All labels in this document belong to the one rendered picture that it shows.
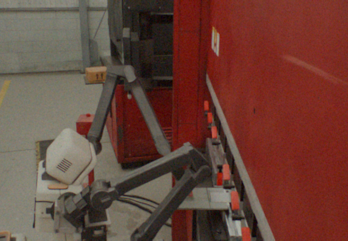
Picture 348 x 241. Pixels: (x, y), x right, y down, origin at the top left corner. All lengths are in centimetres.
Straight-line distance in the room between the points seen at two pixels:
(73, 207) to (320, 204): 97
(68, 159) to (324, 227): 106
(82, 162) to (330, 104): 109
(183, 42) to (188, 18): 15
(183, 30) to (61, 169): 130
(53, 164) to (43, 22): 721
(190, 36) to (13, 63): 661
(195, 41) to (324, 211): 195
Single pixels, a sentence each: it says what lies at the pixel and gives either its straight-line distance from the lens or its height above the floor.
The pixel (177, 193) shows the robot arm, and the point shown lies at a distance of 154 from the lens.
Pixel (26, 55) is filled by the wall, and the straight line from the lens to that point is 881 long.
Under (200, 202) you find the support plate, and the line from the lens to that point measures 191.
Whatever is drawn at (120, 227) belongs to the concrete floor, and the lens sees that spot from 351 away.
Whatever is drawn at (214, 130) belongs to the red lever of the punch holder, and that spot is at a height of 130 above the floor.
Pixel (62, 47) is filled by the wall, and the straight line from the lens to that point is 876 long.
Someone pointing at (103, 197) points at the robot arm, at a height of 125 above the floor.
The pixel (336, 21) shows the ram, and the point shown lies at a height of 193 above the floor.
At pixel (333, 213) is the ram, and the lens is 69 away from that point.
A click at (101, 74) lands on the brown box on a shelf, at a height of 106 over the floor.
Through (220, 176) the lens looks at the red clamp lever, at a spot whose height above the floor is 120.
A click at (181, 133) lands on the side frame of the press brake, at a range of 272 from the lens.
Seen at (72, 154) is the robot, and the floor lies 135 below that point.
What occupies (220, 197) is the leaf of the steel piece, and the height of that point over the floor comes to 100.
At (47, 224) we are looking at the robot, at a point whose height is 105.
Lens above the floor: 200
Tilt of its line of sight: 20 degrees down
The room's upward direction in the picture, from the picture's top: 1 degrees clockwise
